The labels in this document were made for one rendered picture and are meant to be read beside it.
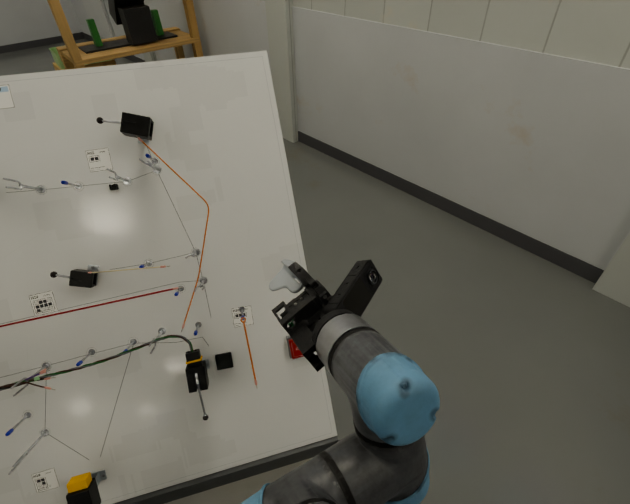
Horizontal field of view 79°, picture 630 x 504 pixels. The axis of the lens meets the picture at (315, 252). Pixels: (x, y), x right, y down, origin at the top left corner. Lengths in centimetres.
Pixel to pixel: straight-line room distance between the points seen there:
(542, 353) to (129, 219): 230
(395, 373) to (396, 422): 4
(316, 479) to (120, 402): 73
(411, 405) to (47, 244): 88
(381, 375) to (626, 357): 256
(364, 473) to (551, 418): 203
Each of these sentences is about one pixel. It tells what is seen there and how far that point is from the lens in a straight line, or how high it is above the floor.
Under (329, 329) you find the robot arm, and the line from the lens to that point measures 47.
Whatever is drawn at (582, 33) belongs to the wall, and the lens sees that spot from 279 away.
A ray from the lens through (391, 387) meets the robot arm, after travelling 38.
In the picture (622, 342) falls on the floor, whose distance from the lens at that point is 297.
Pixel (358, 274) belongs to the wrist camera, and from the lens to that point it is 55.
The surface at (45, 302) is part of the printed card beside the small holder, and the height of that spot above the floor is 129.
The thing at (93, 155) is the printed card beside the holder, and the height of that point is 154.
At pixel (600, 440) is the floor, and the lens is 250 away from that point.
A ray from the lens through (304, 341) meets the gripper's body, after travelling 51.
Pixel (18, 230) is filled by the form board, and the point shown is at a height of 143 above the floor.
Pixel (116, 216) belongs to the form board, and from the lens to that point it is 101.
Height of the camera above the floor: 195
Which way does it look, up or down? 42 degrees down
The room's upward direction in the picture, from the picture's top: 1 degrees counter-clockwise
